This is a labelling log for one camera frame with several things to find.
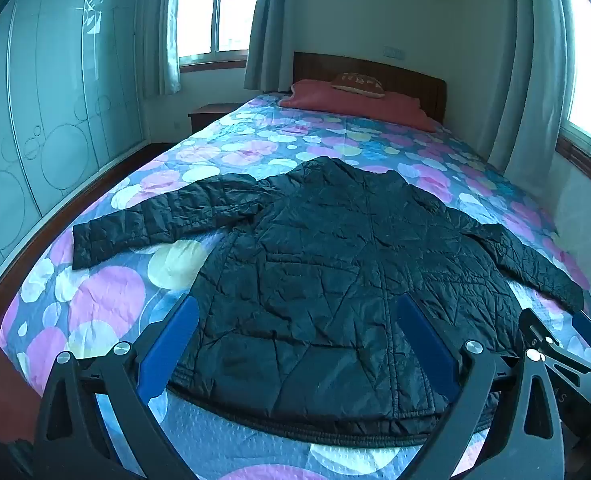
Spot small brown cushion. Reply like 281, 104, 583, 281
331, 72, 386, 97

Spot window with brown sill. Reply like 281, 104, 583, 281
176, 0, 267, 73

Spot red pillow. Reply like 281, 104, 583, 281
278, 79, 437, 133

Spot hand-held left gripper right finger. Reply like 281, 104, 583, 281
395, 294, 567, 480

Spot long grey curtain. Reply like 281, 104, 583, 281
244, 0, 310, 93

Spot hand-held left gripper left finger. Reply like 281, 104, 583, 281
34, 295, 200, 480

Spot white sheer curtain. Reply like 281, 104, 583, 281
489, 0, 577, 180

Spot wooden bed headboard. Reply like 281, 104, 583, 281
293, 51, 447, 126

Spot glass door wardrobe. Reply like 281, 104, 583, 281
0, 0, 147, 301

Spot black quilted jacket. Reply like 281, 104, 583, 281
72, 156, 585, 448

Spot wooden nightstand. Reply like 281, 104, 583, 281
188, 102, 246, 136

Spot short pale curtain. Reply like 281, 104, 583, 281
143, 0, 184, 97

